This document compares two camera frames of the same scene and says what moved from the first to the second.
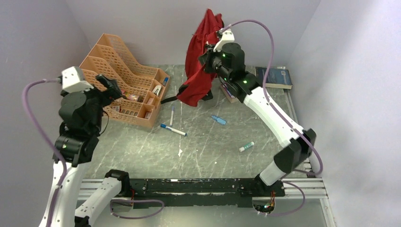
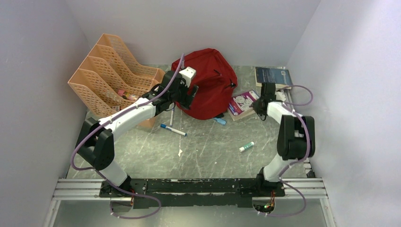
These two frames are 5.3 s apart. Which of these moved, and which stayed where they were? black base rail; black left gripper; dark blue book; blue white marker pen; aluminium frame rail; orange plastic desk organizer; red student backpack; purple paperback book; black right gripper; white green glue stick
Moved: purple paperback book; black left gripper; red student backpack; black right gripper
Stayed: white green glue stick; dark blue book; orange plastic desk organizer; blue white marker pen; black base rail; aluminium frame rail
